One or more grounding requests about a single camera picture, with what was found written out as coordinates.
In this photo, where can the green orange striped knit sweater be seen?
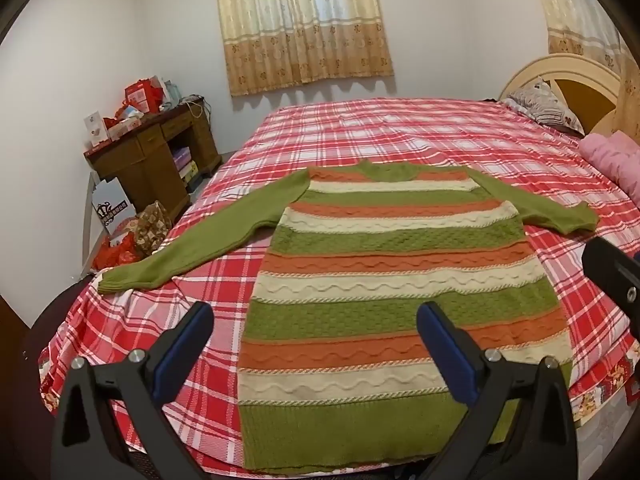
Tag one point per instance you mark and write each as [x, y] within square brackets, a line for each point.
[332, 372]

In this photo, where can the red plastic bag on floor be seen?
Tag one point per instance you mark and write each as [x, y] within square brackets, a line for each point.
[121, 250]

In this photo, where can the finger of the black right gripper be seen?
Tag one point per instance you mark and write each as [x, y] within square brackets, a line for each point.
[615, 273]

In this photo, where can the pink folded blanket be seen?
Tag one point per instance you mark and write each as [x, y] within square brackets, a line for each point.
[617, 157]

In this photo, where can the beige curtain beside headboard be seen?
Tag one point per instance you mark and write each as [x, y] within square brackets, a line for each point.
[582, 27]

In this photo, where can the white printed cardboard box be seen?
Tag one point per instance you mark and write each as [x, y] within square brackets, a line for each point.
[112, 205]

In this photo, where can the dark brown wooden desk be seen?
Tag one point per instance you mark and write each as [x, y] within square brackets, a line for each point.
[142, 159]

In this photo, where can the grey patterned pillow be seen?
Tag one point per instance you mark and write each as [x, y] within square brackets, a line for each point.
[538, 102]

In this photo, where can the beige floral window curtain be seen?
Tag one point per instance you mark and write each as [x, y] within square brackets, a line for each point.
[278, 44]

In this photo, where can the cream wooden bed headboard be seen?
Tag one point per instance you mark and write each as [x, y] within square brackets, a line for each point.
[587, 87]

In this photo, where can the red gift box on desk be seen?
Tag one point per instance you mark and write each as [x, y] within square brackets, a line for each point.
[145, 94]

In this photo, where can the white card box on desk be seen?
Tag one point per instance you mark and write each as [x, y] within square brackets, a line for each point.
[96, 128]

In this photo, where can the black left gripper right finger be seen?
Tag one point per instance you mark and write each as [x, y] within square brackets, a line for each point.
[518, 422]

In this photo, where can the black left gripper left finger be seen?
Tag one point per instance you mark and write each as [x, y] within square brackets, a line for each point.
[87, 442]

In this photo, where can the red plaid bed sheet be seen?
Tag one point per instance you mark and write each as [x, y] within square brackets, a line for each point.
[483, 135]

